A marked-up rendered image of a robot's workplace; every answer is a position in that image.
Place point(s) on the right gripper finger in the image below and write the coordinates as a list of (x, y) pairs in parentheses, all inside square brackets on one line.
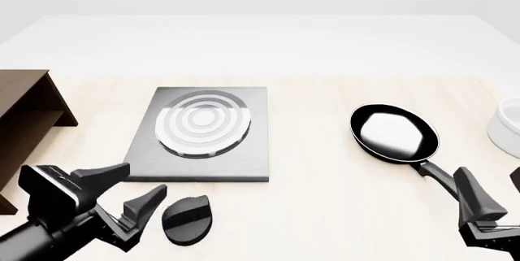
[(473, 200), (516, 180)]

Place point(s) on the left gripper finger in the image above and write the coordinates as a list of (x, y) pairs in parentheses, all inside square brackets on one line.
[(144, 207), (106, 178)]

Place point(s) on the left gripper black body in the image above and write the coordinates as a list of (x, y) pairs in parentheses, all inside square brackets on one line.
[(120, 230)]

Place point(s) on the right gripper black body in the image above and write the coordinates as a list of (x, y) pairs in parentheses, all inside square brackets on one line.
[(493, 239)]

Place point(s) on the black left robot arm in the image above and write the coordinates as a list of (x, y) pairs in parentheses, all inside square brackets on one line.
[(24, 239)]

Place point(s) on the round black stove knob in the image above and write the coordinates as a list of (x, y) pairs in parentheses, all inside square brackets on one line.
[(187, 221)]

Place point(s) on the flat black stove plate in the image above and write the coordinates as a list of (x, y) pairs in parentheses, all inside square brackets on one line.
[(227, 157)]

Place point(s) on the black frying pan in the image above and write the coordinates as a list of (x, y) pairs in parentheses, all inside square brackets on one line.
[(390, 133)]

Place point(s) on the white mug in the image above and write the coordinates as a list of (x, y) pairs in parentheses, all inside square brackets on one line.
[(505, 127)]

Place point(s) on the brown wooden cabinet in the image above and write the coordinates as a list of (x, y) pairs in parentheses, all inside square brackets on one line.
[(28, 114)]

